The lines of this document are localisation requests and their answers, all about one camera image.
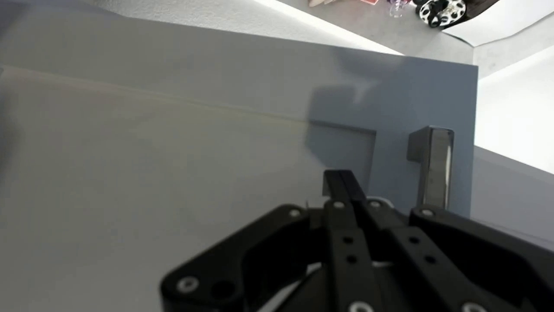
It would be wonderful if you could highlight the white cabinet door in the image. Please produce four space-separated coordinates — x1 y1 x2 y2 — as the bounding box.
0 0 482 312

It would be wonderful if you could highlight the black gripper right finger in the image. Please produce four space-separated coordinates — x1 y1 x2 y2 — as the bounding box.
345 171 554 312

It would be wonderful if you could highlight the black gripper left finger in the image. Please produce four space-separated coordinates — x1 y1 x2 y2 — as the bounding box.
160 169 378 312

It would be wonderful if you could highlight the black white polka-dot item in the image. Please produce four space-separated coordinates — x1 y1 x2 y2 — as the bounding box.
414 0 468 30

